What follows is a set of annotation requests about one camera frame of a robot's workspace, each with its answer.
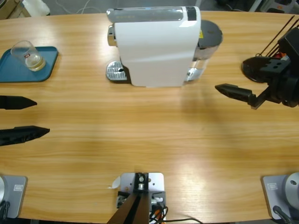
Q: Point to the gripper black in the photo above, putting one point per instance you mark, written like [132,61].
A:
[285,86]

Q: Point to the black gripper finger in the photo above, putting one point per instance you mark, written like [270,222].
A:
[23,134]
[16,102]

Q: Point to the clear drinking glass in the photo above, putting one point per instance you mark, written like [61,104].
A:
[35,63]

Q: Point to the white capsule coffee machine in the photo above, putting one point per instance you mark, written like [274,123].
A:
[154,51]

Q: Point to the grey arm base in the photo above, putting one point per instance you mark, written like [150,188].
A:
[292,186]
[16,198]

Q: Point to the red coffee capsule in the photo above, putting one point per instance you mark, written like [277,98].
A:
[278,55]

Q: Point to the orange coffee capsule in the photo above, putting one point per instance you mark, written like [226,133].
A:
[283,54]

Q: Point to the black capsule holder with rods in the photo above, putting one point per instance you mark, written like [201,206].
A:
[251,74]

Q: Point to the teal plastic tray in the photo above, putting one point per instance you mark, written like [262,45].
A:
[14,72]

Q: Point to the white background furniture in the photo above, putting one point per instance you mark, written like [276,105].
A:
[254,4]

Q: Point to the brown cardboard box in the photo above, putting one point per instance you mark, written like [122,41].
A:
[7,9]

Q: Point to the white plastic bag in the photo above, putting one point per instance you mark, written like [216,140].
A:
[35,7]

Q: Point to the white paper tag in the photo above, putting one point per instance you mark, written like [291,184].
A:
[115,183]

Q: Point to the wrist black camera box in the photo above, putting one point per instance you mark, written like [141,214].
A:
[290,42]

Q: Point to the dark camera post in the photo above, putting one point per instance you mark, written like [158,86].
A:
[133,210]

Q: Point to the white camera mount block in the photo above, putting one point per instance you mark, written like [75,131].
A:
[155,179]

